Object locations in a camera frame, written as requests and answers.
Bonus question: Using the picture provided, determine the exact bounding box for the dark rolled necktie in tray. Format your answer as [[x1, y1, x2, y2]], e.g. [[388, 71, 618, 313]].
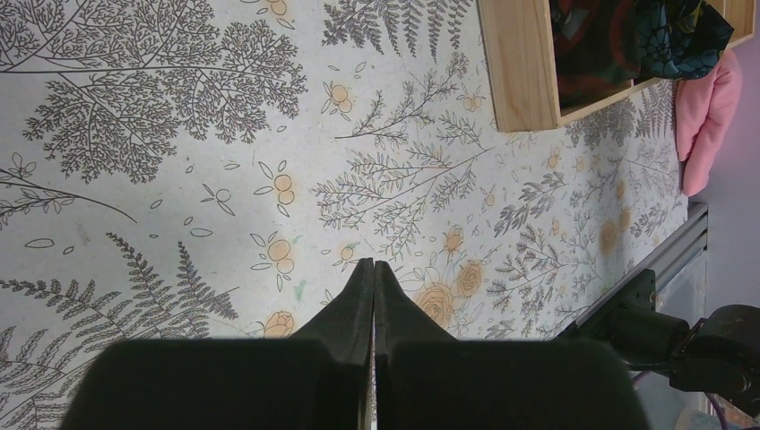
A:
[[548, 0, 641, 108]]

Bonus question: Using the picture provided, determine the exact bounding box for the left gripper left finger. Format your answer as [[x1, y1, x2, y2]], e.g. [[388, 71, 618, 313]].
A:
[[62, 259, 375, 429]]

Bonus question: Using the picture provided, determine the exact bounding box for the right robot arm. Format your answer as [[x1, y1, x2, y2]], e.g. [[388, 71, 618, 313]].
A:
[[558, 269, 759, 417]]

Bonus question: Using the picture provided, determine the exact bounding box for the blue floral necktie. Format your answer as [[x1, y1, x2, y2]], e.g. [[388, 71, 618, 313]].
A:
[[635, 0, 734, 80]]

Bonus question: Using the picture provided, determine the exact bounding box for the pink folded cloth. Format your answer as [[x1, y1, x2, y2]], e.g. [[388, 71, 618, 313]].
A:
[[675, 49, 743, 197]]

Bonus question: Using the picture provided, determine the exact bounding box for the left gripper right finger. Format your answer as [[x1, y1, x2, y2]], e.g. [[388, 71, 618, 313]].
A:
[[374, 262, 649, 429]]

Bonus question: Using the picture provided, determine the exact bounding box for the wooden compartment tray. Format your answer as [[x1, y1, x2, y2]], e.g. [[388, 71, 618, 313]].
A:
[[478, 1, 757, 133]]

